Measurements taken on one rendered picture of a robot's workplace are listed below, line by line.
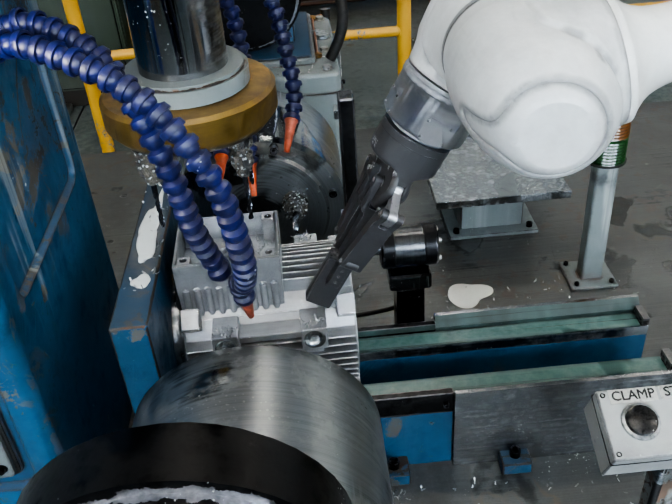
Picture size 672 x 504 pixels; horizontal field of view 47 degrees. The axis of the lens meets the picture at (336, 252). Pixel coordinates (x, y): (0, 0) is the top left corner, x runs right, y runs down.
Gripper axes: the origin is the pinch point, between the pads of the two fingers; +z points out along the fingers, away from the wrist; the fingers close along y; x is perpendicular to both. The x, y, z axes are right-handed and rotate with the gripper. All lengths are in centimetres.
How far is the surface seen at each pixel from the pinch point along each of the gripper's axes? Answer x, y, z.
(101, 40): -49, -318, 117
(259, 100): -15.5, -1.0, -16.0
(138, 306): -18.9, 5.8, 7.5
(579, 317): 39.9, -12.0, -0.1
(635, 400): 26.4, 18.7, -10.6
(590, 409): 24.4, 17.2, -6.8
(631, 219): 67, -52, -2
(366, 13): 93, -433, 76
